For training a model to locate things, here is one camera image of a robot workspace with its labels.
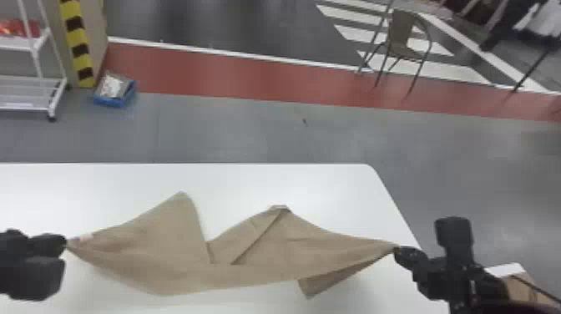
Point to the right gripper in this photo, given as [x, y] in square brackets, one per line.
[438, 280]

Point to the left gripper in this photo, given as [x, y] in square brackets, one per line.
[12, 245]

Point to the beige towel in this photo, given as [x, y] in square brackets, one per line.
[175, 258]

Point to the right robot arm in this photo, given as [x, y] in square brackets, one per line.
[488, 287]

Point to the cardboard box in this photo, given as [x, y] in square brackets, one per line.
[521, 291]

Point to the blue basket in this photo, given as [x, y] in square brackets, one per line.
[115, 90]

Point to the beige chair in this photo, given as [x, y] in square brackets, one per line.
[401, 41]

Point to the red snack packet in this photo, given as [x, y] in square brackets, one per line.
[15, 28]

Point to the person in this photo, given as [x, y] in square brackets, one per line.
[508, 19]

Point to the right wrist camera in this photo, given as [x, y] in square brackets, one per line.
[454, 239]

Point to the yellow black striped post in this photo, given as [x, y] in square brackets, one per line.
[79, 44]

